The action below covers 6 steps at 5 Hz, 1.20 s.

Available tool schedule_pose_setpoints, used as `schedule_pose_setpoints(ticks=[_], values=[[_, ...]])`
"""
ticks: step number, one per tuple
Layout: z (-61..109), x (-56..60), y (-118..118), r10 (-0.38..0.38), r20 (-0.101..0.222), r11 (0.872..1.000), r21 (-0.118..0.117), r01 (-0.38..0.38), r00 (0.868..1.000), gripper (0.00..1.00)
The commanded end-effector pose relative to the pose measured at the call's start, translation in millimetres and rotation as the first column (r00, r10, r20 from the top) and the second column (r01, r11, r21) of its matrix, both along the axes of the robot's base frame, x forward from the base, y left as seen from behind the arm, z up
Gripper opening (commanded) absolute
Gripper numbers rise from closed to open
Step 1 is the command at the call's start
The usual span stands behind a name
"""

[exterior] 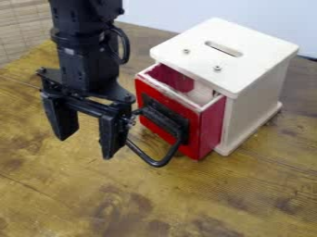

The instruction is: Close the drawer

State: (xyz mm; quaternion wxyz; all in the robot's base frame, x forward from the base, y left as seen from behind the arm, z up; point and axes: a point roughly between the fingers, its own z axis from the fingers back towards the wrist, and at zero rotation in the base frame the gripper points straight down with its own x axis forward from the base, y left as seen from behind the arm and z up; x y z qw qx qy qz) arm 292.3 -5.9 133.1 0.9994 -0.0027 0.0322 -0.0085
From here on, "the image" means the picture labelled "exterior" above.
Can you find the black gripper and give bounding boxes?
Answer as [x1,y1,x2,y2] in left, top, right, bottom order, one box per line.
[38,67,135,160]

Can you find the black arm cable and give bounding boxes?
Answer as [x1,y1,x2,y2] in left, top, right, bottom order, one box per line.
[109,25,131,66]

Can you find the red drawer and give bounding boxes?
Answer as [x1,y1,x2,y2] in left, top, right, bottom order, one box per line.
[135,63,226,160]

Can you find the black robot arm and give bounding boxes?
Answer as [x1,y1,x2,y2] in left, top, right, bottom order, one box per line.
[38,0,135,159]

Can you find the white wooden cabinet box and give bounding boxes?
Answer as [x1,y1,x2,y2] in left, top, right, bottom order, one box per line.
[150,18,299,156]

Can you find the black drawer handle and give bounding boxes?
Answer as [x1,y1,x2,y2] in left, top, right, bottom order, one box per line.
[126,94,190,168]

